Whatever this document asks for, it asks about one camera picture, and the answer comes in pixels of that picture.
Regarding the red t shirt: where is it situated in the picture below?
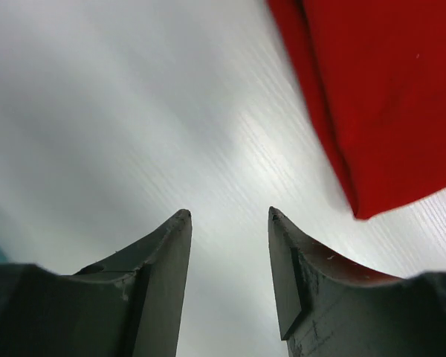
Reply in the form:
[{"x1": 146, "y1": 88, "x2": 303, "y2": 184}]
[{"x1": 268, "y1": 1, "x2": 446, "y2": 219}]

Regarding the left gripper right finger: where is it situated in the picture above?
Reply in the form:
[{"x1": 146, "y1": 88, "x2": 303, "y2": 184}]
[{"x1": 268, "y1": 208, "x2": 446, "y2": 356}]

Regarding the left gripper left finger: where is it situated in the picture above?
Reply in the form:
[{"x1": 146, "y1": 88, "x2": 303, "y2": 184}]
[{"x1": 0, "y1": 209, "x2": 192, "y2": 356}]

